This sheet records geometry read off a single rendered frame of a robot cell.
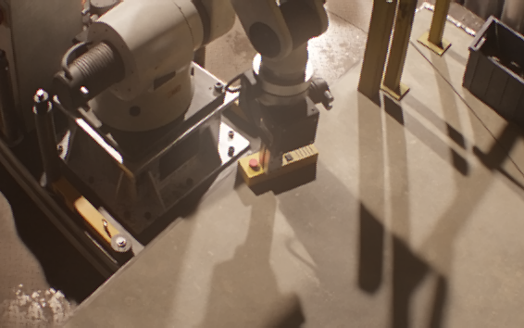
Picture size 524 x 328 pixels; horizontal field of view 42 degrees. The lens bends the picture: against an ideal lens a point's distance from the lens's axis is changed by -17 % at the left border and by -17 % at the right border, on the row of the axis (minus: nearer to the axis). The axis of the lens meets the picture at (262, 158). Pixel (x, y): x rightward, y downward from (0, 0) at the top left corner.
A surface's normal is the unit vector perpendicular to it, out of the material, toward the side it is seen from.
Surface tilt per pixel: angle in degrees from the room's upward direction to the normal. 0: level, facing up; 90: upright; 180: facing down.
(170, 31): 51
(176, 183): 0
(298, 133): 90
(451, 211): 0
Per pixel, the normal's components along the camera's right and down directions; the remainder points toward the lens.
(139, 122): 0.14, 0.49
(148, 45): 0.56, 0.07
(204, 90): 0.08, -0.64
